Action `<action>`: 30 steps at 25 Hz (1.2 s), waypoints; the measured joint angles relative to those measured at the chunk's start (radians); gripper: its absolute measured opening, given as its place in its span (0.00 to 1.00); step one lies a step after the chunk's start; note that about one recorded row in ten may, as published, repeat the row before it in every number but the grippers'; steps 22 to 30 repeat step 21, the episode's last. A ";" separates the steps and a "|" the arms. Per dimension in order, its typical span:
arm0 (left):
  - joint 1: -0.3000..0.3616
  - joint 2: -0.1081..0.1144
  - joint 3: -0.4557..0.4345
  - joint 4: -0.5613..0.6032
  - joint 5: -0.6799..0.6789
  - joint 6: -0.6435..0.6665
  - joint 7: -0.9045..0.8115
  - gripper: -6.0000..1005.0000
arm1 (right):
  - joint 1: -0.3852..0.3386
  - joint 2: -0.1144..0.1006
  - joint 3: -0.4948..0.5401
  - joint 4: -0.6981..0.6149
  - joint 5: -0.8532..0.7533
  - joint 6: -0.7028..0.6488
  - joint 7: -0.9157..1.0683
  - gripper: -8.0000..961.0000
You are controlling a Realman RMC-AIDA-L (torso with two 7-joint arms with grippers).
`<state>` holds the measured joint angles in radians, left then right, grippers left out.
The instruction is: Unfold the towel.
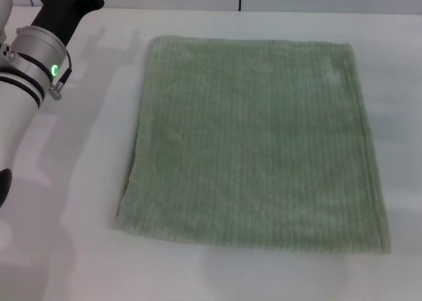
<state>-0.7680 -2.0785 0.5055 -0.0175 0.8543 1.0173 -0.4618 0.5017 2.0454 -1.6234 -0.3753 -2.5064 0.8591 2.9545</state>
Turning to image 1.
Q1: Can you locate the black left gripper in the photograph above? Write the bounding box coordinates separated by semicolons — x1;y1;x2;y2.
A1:
30;0;115;48

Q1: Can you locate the green ribbed towel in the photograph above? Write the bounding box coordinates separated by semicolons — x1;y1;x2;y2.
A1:
115;34;393;255

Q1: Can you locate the thin left wrist cable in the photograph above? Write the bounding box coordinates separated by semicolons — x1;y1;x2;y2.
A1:
49;51;73;101

